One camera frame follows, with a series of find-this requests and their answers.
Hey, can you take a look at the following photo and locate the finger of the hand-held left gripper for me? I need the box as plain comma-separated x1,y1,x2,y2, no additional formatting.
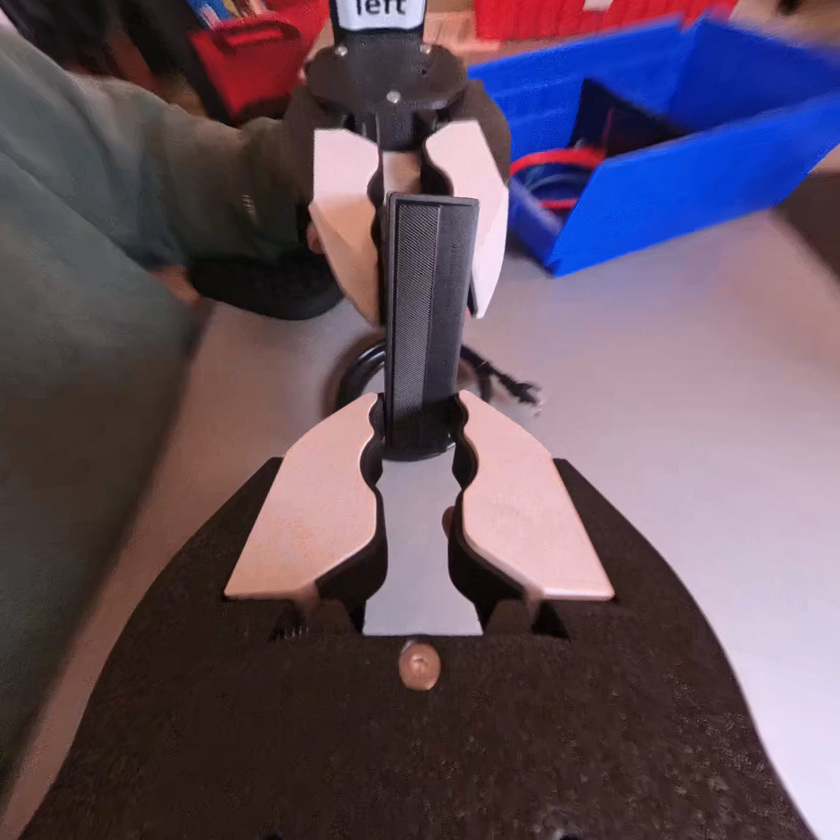
307,128,385,326
423,120,511,320

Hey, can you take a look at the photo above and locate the black ethernet switch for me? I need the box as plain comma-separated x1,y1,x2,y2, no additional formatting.
382,192,480,460

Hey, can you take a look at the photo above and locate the red plastic bin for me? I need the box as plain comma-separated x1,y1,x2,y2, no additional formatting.
190,0,329,123
472,0,739,42

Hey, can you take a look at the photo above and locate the person's green clothed torso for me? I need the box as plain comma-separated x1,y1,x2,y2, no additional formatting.
0,249,204,795

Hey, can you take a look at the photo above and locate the black ethernet cable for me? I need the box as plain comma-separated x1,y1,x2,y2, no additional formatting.
335,338,543,460

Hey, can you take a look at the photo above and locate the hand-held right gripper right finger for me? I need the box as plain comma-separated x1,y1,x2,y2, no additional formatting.
446,390,616,603

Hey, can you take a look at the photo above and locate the blue plastic bin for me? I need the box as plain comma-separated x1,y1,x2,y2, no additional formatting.
469,13,840,277

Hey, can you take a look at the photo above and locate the black textured cloth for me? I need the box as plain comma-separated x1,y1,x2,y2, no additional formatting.
190,252,343,320

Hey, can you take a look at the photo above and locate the red coiled cable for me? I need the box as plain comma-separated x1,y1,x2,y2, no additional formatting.
511,147,608,214

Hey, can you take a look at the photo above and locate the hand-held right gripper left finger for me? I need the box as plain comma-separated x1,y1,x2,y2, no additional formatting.
224,392,389,603

